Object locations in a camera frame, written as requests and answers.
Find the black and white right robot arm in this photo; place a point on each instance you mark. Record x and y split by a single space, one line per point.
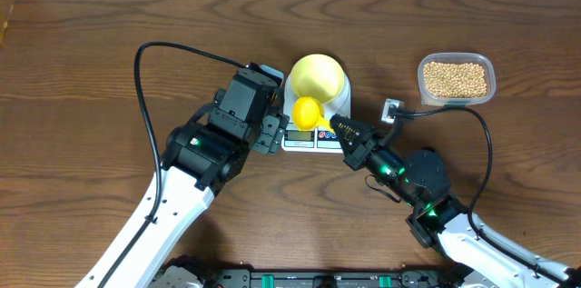
483 257

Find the soybeans in container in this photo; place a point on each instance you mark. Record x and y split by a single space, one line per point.
455 80

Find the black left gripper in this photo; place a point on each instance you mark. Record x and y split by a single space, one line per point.
274 127

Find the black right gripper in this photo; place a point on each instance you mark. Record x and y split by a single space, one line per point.
357 158

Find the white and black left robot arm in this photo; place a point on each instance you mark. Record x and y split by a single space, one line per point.
201 156

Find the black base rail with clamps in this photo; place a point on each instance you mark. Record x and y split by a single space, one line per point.
244 278

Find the yellow measuring scoop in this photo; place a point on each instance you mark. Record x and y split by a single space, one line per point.
308 114

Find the yellow bowl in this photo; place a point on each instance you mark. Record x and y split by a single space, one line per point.
318 76

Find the clear plastic container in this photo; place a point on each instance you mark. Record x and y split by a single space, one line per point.
457 58

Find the white digital kitchen scale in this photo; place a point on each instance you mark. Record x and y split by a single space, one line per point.
319 139

